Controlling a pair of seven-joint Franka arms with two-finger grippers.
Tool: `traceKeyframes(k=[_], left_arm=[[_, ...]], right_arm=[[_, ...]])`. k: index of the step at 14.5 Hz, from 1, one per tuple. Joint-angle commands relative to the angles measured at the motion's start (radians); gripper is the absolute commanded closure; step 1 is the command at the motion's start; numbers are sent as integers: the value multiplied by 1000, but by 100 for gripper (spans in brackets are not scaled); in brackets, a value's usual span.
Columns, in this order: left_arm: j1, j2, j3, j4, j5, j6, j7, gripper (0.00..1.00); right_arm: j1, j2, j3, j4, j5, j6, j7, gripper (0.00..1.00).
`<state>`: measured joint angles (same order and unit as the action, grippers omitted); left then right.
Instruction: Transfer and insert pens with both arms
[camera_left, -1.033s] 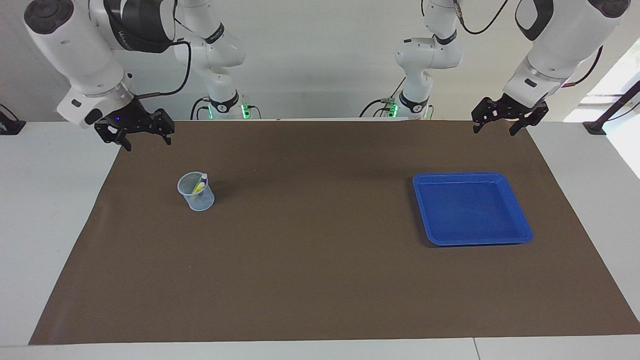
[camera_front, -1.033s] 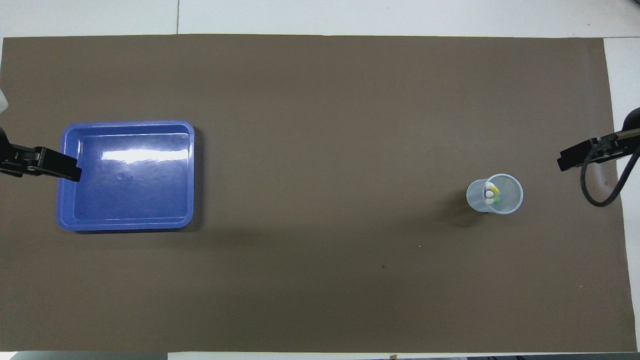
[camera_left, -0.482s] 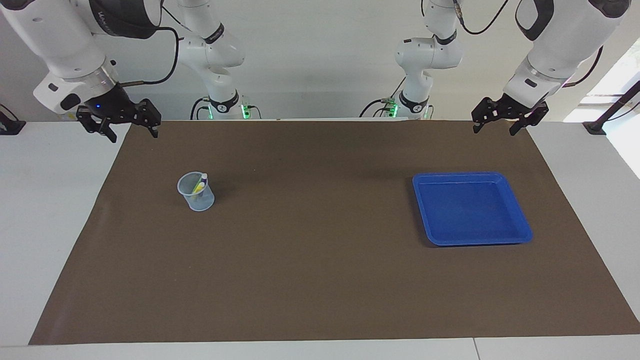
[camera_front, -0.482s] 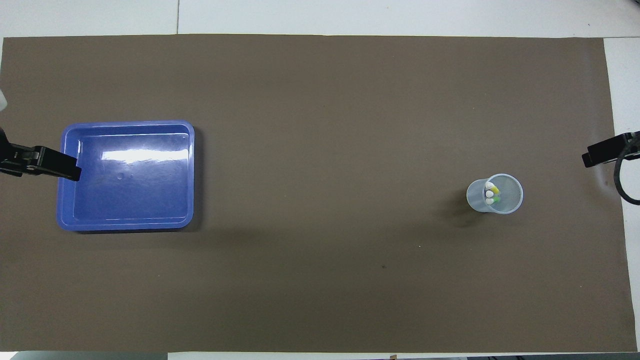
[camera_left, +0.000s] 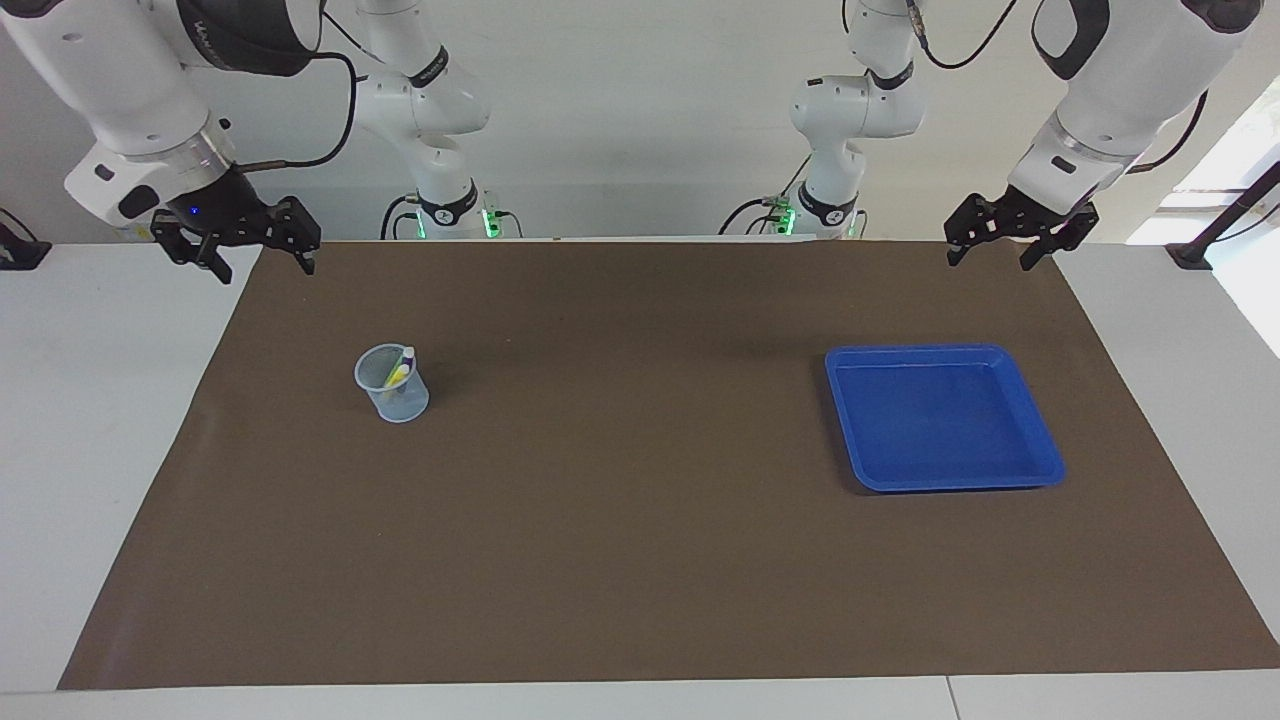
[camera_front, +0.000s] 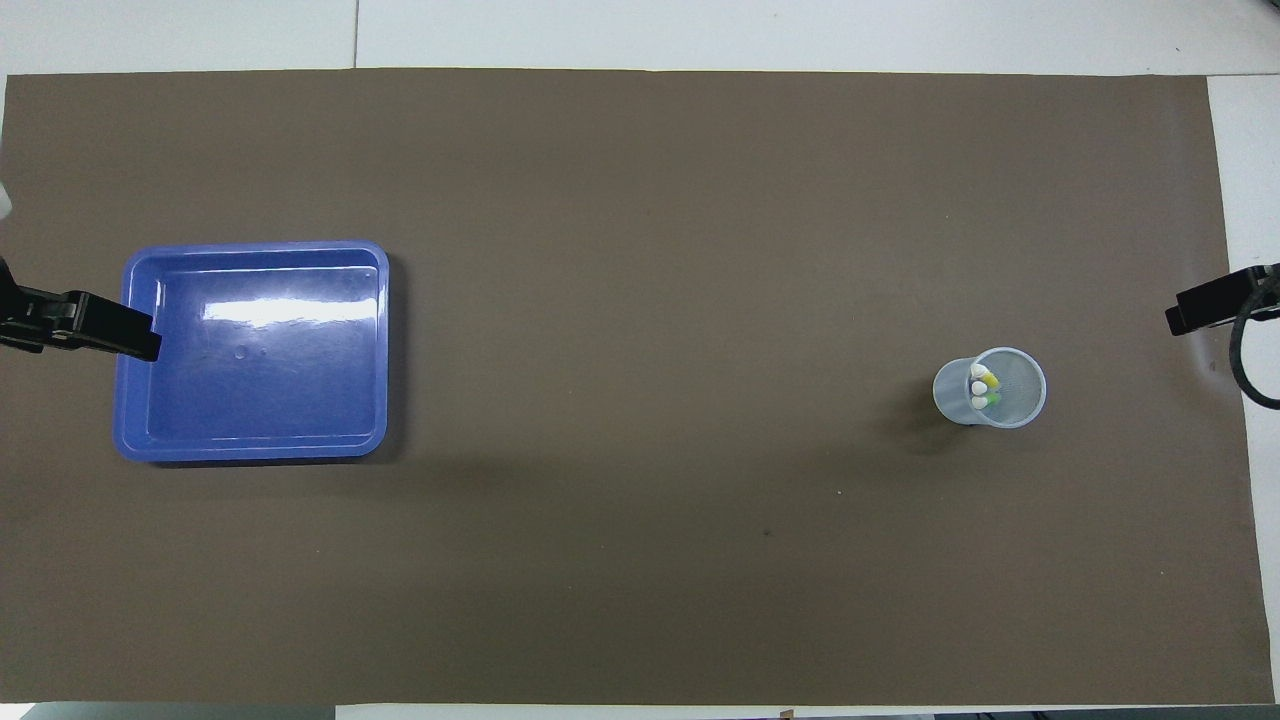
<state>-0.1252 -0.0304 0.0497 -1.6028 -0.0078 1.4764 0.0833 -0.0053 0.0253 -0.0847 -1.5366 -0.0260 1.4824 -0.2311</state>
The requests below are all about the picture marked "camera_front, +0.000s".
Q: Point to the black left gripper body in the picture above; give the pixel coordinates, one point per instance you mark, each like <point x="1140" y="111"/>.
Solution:
<point x="8" y="315"/>

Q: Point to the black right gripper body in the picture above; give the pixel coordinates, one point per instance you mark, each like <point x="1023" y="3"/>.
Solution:
<point x="1270" y="295"/>

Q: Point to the yellow marker pen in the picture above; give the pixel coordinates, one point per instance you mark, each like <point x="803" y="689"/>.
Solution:
<point x="988" y="378"/>

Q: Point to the green marker pen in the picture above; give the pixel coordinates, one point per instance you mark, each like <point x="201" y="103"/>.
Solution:
<point x="990" y="401"/>

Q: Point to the blue plastic tray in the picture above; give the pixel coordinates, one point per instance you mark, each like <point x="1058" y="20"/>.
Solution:
<point x="260" y="390"/>

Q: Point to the translucent plastic cup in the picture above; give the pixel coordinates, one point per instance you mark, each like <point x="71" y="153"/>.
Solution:
<point x="1020" y="395"/>

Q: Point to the brown table mat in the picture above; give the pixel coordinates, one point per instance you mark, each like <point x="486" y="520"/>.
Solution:
<point x="640" y="250"/>

